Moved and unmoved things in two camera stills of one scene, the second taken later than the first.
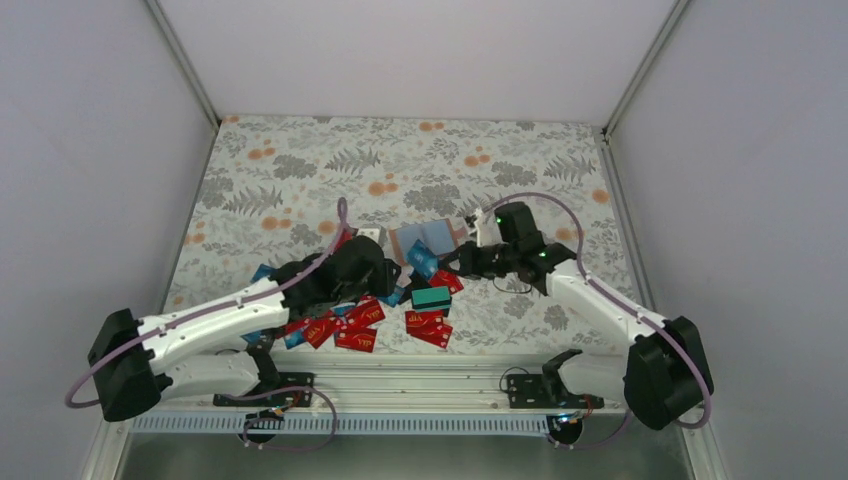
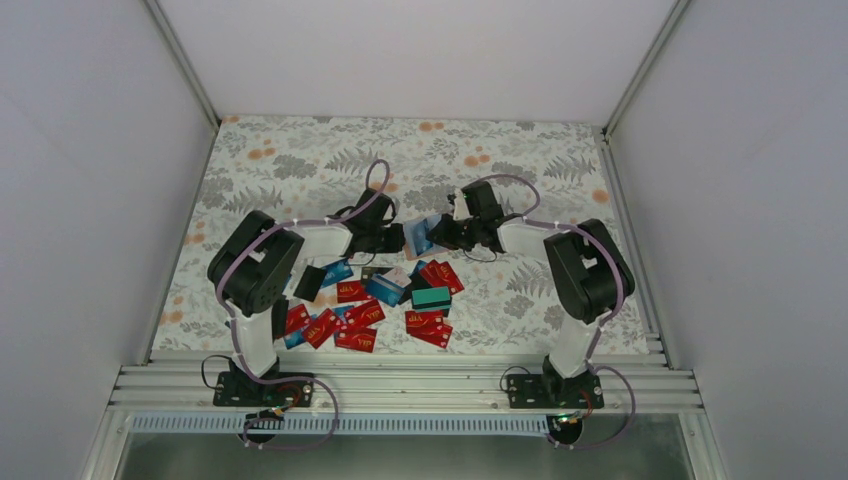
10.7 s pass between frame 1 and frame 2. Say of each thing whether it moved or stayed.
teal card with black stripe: stayed
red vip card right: stayed
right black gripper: moved
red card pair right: stayed
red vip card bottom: stayed
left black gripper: moved
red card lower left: stayed
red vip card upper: stayed
